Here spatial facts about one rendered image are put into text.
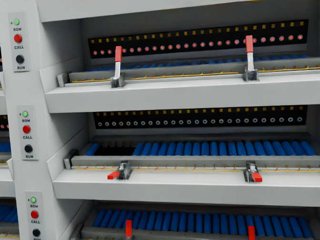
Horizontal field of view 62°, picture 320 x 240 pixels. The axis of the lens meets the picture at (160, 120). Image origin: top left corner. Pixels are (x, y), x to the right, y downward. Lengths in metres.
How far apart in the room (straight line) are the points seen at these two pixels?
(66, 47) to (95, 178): 0.33
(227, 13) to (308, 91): 0.31
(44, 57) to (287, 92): 0.50
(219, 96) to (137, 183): 0.24
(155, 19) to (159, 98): 0.28
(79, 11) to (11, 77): 0.21
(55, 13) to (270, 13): 0.50
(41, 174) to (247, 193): 0.44
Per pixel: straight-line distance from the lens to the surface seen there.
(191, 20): 0.74
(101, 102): 0.57
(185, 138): 0.69
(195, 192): 0.56
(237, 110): 0.69
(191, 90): 0.52
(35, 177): 0.67
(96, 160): 0.64
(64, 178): 0.65
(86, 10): 0.61
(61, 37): 0.71
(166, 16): 0.75
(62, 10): 0.63
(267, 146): 0.66
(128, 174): 0.60
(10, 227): 0.85
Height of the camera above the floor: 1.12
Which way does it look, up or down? 6 degrees down
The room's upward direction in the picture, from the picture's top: 3 degrees counter-clockwise
